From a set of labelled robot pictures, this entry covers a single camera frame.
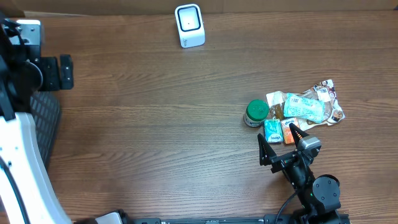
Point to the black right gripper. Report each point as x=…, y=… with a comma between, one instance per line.
x=267, y=154

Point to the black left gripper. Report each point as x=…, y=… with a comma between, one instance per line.
x=66, y=72

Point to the teal Kleenex tissue pack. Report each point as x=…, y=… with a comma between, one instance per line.
x=273, y=131

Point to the teal snack packet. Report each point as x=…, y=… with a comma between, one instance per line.
x=305, y=108

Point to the beige Pantree snack bag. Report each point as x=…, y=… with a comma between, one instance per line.
x=323, y=91

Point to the orange snack packet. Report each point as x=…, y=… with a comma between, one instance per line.
x=287, y=134

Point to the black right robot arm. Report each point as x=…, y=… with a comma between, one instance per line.
x=315, y=199

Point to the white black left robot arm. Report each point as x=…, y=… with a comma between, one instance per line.
x=26, y=192

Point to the white barcode scanner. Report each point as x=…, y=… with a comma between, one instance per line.
x=190, y=25

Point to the grey plastic basket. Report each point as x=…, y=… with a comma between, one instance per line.
x=46, y=112

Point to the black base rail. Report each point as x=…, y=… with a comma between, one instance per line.
x=205, y=221

